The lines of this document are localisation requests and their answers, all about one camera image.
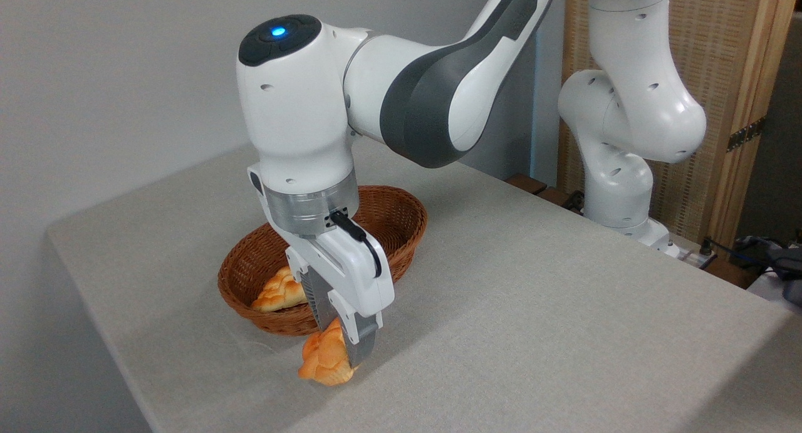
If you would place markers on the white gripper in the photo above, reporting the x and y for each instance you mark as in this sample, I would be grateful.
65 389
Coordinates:
354 270

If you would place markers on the round orange bread roll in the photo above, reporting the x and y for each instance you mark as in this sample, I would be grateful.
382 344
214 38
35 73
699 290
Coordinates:
326 358

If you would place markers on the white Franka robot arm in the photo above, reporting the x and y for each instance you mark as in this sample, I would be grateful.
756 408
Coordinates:
301 113

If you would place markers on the braided golden bread loaf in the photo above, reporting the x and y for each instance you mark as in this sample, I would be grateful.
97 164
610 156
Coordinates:
279 292

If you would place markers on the brown woven wicker basket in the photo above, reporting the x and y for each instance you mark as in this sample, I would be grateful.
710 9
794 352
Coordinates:
395 220

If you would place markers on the grey tablecloth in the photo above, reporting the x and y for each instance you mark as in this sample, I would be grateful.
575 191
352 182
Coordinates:
532 333

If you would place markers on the black clamp knob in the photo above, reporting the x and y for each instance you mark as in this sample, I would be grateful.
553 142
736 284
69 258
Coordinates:
574 201

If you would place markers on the dark metal screen hinge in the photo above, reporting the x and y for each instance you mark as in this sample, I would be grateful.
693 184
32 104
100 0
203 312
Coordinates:
745 134

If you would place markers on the dark grey bag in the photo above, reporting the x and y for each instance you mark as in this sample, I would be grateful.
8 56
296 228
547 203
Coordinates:
786 267

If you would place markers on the pale blue wall column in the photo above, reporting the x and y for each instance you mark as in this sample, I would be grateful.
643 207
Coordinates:
544 107

